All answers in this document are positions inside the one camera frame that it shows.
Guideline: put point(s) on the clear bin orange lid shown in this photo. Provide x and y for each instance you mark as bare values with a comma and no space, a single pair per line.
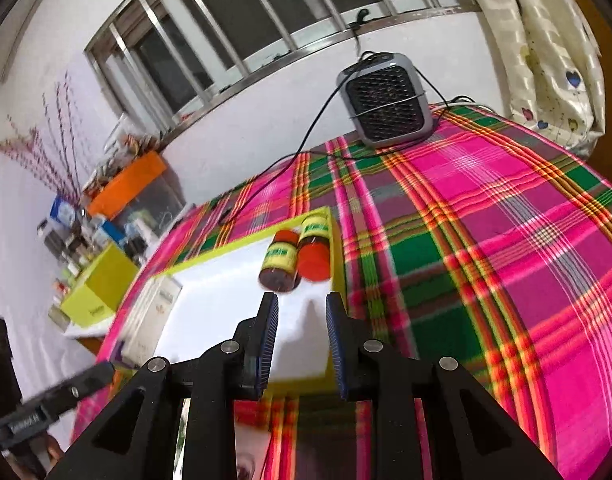
131,180

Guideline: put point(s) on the lime green lidded box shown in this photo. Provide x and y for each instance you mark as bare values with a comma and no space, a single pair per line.
101,285

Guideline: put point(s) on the window with metal bars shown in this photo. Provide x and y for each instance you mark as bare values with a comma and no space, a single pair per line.
266,10

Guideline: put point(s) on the white box beige print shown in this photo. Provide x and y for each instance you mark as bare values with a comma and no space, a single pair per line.
163,300

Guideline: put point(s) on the white side table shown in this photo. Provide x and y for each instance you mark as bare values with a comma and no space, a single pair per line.
86,332

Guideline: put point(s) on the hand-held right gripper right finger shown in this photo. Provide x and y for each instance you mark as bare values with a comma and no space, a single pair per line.
336,345

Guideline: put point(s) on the cluster of small jars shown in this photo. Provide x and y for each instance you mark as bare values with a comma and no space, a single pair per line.
71,250

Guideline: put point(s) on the pile of packets and bags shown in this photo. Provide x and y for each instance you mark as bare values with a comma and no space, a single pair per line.
131,145

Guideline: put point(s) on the lime green tray box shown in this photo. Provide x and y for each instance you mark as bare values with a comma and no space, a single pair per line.
226,300

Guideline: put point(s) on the grey small space heater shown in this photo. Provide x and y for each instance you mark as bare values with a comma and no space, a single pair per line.
386,105

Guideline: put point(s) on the blue white carton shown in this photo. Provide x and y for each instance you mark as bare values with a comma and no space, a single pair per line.
111,234

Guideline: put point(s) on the cream heart print curtain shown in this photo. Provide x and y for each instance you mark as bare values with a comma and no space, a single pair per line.
546,60

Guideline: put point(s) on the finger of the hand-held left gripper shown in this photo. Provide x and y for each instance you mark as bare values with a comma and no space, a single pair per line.
81,385

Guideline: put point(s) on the pink dried flower branches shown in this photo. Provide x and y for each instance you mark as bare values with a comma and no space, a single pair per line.
61,160

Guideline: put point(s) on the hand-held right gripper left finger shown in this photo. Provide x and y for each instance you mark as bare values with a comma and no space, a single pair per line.
266,340

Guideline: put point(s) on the blue tissue packet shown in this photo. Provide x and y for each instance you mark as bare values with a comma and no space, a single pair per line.
62,210

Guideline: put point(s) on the brown medicine bottle red cap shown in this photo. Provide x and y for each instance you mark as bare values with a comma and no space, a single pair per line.
281,260
313,260

